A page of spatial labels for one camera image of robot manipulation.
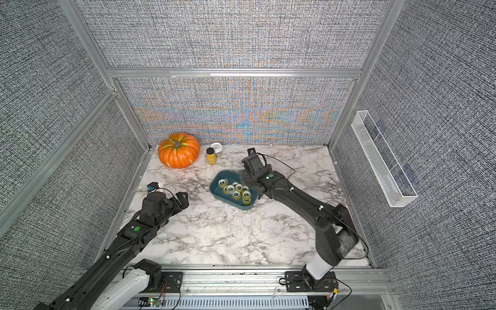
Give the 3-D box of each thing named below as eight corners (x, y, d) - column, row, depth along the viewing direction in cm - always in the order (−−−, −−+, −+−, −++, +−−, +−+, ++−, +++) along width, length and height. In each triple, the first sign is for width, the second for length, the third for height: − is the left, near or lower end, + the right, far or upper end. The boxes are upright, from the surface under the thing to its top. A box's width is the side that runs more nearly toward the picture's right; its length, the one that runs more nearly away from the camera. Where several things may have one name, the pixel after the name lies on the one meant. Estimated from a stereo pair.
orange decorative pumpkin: (163, 172, 110) (154, 156, 100) (171, 148, 122) (164, 132, 112) (197, 172, 110) (192, 156, 100) (202, 148, 122) (198, 132, 112)
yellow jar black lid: (208, 166, 113) (205, 155, 105) (209, 159, 117) (206, 147, 109) (215, 166, 113) (213, 155, 105) (216, 159, 117) (214, 147, 109)
